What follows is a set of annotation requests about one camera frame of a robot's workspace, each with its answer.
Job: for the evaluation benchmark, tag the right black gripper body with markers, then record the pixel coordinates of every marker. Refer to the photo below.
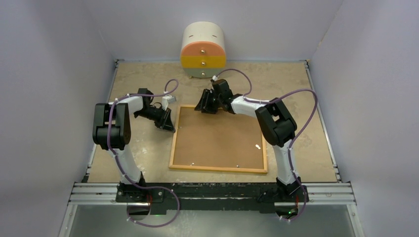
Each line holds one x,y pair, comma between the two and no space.
219,98

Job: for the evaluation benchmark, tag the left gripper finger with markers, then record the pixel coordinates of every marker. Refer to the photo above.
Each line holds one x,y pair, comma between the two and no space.
168,124
161,123

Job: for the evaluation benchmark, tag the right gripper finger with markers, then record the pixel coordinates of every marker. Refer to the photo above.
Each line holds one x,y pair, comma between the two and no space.
209,106
205,94

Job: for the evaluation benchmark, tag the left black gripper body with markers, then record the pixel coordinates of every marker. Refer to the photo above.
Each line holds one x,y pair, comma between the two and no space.
152,113

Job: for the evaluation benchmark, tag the brown frame backing board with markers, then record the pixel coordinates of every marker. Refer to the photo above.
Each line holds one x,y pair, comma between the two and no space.
217,137

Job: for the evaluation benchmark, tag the yellow wooden picture frame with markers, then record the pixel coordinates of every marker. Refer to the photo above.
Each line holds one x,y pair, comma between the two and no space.
216,169

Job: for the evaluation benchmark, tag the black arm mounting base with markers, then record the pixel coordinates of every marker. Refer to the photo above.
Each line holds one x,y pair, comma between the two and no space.
262,197

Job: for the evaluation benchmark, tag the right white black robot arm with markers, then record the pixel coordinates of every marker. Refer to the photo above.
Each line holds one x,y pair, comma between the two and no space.
275,121

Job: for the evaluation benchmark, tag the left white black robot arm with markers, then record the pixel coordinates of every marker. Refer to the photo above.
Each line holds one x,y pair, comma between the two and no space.
112,131

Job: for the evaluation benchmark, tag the round three-drawer mini cabinet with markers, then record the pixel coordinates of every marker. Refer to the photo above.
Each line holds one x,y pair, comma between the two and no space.
203,53

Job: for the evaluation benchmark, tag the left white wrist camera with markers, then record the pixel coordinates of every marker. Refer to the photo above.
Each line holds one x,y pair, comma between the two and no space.
168,100

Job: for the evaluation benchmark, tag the aluminium rail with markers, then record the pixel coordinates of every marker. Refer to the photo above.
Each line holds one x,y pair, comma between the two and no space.
319,194

